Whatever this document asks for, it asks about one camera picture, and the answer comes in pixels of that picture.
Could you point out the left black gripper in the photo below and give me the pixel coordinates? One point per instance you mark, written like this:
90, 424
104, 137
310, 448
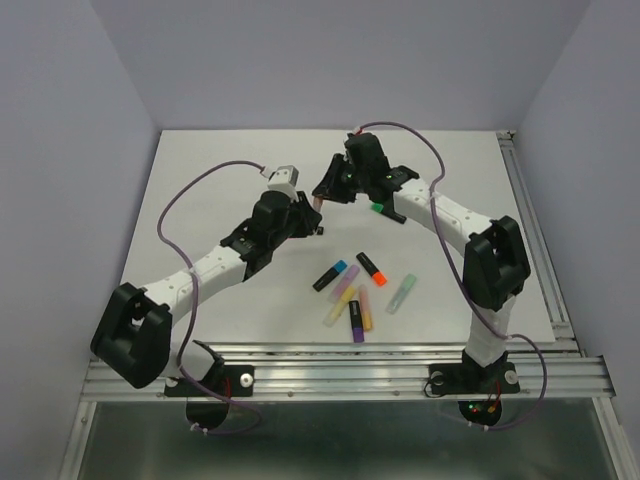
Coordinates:
309, 219

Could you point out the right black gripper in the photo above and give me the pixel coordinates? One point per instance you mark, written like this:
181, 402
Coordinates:
331, 183

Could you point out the black highlighter green cap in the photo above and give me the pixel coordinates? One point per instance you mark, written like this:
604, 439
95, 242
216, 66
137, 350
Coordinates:
388, 212

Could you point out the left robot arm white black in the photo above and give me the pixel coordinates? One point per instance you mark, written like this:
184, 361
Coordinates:
133, 336

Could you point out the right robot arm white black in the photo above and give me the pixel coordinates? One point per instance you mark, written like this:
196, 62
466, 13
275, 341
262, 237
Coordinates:
495, 262

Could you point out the black highlighter blue cap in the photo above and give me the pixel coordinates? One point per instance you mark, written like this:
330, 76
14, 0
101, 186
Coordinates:
329, 276

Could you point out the pastel purple highlighter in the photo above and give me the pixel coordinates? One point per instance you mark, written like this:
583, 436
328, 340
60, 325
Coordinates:
346, 281

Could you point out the black highlighter orange cap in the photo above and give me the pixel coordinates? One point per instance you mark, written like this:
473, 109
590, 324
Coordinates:
371, 269

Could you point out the pastel green highlighter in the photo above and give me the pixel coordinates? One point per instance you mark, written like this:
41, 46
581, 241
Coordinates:
403, 290

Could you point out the black highlighter purple cap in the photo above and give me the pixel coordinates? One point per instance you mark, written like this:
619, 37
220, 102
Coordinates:
356, 320

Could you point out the pastel orange yellow highlighter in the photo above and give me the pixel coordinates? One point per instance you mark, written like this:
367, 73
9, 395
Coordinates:
363, 298

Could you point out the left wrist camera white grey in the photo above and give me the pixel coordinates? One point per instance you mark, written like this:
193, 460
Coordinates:
284, 180

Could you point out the aluminium rail frame front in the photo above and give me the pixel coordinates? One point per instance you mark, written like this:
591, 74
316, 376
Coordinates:
326, 372

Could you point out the aluminium rail right side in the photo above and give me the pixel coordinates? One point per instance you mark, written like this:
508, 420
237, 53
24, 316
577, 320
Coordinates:
559, 318

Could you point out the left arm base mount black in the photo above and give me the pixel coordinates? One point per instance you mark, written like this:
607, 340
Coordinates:
213, 405

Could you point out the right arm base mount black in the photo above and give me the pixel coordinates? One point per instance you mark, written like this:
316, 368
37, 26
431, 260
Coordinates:
487, 385

